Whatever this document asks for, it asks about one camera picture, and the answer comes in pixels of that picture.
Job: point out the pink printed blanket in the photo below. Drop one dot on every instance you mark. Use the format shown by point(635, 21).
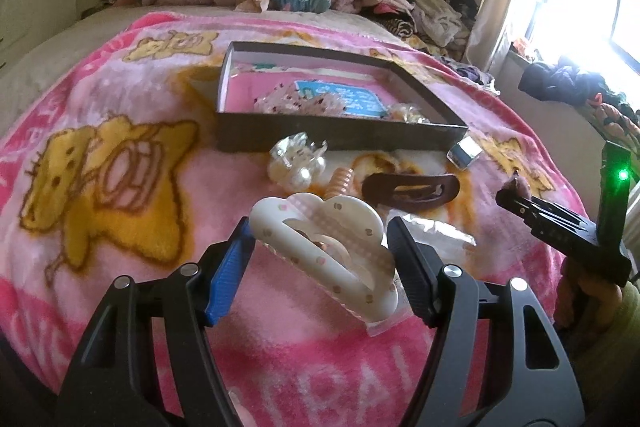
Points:
point(125, 232)

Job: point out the gold hair accessory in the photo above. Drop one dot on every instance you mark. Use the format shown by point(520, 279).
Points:
point(407, 113)

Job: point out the dark cardboard box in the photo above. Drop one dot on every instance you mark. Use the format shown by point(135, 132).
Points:
point(340, 134)

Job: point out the dark clothes heap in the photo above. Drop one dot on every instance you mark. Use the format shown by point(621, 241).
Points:
point(570, 82)

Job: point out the blue card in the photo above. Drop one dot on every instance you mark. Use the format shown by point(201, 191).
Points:
point(357, 99)

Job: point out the cream bed sheet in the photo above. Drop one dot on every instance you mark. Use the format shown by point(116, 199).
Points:
point(50, 42)

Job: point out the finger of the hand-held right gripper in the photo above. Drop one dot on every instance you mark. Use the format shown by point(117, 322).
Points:
point(545, 219)

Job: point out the pile of mixed clothes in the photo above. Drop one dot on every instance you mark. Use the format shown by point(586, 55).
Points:
point(415, 12)

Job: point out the white cloud hair claw clip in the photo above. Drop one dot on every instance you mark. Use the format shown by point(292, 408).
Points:
point(325, 217)

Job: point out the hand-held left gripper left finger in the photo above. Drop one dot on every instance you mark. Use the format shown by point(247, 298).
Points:
point(230, 272)

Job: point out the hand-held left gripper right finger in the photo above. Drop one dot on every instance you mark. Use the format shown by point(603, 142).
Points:
point(415, 272)

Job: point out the clear hair claw clip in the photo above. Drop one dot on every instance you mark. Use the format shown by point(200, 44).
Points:
point(295, 162)

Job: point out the brown snap hair clip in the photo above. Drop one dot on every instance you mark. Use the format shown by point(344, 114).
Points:
point(395, 194)

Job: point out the small mauve hair accessory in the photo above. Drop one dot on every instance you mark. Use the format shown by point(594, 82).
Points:
point(516, 184)

